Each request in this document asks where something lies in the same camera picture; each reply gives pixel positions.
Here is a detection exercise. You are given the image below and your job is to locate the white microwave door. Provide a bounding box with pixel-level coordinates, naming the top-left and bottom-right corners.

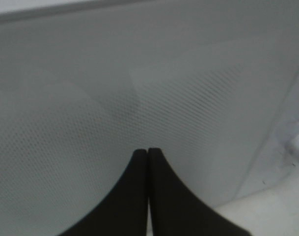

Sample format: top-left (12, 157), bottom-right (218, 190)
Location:
top-left (0, 0), bottom-right (299, 236)

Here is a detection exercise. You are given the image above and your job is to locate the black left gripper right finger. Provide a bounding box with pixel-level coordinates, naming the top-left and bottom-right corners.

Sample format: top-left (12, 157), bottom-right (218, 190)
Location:
top-left (148, 148), bottom-right (250, 236)

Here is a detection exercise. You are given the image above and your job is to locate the white microwave oven body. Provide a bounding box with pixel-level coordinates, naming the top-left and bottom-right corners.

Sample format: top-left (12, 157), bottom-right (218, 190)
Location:
top-left (233, 75), bottom-right (299, 200)

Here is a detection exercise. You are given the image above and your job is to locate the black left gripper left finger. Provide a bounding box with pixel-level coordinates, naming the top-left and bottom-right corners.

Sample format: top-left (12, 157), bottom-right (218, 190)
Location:
top-left (61, 149), bottom-right (148, 236)

